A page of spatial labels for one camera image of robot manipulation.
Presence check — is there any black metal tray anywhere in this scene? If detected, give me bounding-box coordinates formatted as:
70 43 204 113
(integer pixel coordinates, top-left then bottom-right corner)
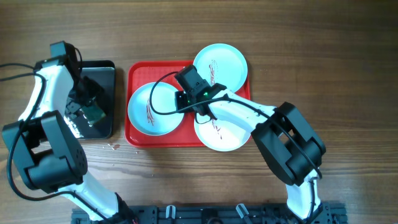
64 60 116 139

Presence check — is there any light blue plate top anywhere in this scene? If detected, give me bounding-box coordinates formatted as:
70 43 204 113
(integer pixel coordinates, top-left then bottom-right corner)
193 44 248 93

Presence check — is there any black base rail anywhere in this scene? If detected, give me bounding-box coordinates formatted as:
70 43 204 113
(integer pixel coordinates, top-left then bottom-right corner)
70 202 348 224

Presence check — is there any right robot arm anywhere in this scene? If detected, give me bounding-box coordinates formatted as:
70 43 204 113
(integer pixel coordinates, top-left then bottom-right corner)
175 65 326 223

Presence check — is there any red plastic tray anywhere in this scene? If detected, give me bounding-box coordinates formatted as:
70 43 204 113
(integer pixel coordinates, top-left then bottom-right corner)
124 60 252 148

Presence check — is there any light blue plate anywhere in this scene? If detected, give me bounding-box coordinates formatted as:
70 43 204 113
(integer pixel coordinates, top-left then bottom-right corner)
127 82 184 136
193 44 248 93

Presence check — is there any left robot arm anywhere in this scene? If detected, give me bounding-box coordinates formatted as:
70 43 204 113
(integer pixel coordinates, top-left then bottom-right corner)
2 41 137 223

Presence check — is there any green yellow sponge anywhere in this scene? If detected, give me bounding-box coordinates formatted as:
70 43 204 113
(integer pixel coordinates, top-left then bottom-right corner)
81 103 106 126

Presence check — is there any white plate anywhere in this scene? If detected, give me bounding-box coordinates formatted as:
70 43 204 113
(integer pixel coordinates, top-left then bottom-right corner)
193 115 251 152

